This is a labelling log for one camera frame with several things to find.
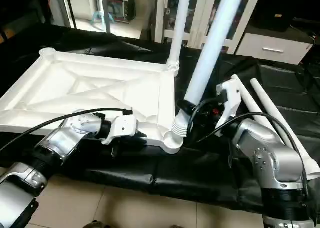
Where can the white plastic table top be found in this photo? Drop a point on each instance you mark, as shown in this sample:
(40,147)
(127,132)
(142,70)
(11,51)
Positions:
(75,82)

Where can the black mat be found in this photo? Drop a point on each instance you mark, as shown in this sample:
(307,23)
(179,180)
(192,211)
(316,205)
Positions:
(150,168)

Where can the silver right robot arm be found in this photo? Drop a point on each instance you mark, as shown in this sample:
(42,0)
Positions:
(265,153)

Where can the white glass-door cabinet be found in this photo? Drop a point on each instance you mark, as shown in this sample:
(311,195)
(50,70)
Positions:
(162,12)

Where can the black box yellow label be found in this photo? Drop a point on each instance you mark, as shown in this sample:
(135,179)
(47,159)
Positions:
(277,7)

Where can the dark storage box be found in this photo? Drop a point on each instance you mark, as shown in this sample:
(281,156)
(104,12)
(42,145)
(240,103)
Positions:
(120,5)

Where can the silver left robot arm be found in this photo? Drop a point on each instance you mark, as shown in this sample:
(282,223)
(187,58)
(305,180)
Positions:
(55,143)

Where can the white drawer unit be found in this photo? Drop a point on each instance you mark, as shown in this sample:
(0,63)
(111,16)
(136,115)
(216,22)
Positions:
(272,47)

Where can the light blue metal frame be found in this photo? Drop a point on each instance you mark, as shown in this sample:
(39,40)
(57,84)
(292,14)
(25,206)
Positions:
(101,5)

